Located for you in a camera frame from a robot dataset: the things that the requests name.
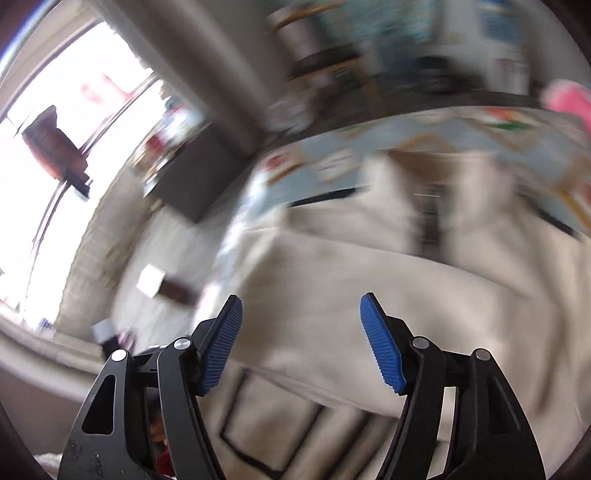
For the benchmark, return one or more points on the teal patterned wall cloth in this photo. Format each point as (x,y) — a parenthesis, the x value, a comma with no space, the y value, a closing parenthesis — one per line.
(392,27)

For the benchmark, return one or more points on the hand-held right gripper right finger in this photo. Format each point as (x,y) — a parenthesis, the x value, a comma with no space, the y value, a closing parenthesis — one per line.
(381,346)

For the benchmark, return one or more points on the wooden chair dark seat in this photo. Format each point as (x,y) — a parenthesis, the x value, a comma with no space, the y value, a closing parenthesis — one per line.
(323,60)

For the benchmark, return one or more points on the dark hanging garment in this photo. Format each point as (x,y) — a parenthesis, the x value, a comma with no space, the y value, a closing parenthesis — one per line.
(53,147)

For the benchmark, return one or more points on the small cardboard box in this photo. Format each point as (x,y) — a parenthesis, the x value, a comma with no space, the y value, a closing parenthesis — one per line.
(154,281)

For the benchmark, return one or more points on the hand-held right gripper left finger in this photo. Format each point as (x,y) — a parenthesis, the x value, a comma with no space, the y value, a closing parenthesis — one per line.
(221,350)

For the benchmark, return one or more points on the blue wrapped bottle pack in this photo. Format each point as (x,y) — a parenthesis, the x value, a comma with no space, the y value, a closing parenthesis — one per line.
(501,23)

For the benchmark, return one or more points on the cream zip jacket black trim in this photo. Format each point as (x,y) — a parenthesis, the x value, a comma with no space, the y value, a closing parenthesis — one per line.
(323,286)

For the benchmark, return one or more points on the dark grey cabinet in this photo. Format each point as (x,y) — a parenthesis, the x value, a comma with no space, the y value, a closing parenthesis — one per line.
(198,175)

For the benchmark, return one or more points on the grey curtain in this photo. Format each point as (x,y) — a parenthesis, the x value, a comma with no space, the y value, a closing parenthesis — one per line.
(221,69)

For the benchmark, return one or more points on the pink printed blanket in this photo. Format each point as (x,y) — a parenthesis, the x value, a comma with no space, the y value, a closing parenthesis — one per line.
(565,99)

